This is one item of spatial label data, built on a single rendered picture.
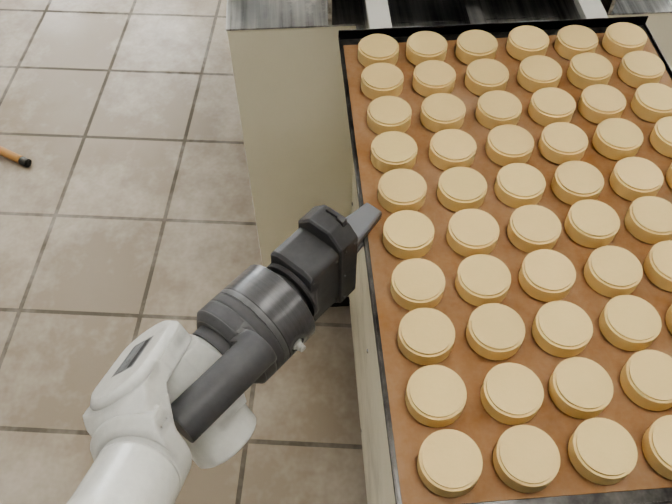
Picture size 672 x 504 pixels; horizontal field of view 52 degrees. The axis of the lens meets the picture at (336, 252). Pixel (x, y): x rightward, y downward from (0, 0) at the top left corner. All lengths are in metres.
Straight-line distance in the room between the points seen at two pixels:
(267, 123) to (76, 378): 0.83
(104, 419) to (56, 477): 1.10
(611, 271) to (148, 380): 0.43
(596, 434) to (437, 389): 0.13
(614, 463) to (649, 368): 0.10
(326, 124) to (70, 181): 1.07
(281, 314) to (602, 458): 0.28
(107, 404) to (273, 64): 0.68
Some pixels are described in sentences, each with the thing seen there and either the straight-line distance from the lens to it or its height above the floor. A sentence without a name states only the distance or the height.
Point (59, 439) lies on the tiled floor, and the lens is 1.67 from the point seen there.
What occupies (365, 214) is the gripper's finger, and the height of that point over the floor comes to 0.92.
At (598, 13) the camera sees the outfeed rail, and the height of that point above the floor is 0.90.
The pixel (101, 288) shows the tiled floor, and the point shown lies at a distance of 1.83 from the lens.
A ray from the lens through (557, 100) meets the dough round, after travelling 0.84.
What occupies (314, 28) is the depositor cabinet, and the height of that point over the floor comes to 0.83.
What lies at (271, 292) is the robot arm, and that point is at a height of 0.95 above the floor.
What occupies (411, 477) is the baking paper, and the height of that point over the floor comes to 0.91.
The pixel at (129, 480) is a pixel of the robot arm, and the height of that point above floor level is 1.00.
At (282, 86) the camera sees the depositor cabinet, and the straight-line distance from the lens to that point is 1.13.
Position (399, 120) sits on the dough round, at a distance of 0.78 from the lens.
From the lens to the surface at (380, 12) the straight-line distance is 0.98.
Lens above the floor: 1.46
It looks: 54 degrees down
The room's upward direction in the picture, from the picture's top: straight up
